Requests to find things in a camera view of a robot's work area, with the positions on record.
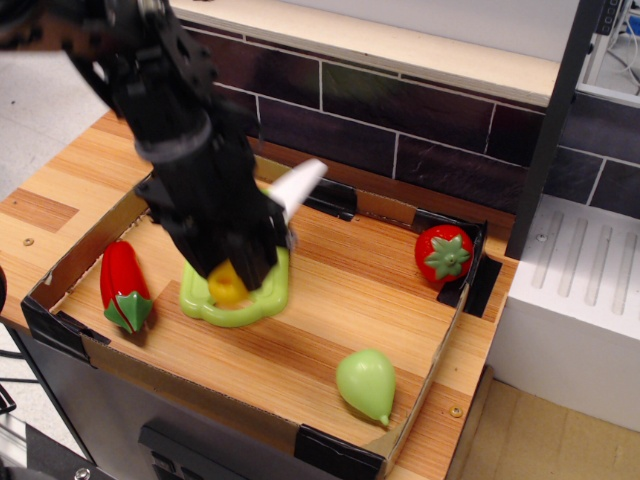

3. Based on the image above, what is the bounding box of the red toy strawberry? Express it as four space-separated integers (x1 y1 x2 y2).
414 224 474 283

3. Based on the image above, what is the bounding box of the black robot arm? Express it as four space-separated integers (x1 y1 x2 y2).
1 1 288 290

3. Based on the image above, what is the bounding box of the yellow handled white toy knife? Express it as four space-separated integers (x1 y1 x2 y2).
207 159 328 310

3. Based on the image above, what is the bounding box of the cardboard fence with black tape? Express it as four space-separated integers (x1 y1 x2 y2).
25 143 516 479

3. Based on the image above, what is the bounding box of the red toy chili pepper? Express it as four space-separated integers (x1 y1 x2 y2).
100 241 153 333

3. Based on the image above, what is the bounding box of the green plastic cutting board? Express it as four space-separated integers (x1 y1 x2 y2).
179 247 290 328

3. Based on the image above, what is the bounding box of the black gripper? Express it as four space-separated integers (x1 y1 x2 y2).
136 124 286 291

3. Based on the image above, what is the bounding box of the green toy pear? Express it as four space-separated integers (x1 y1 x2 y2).
336 349 396 427

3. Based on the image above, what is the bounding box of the white foam block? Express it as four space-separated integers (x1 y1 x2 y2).
488 196 639 431

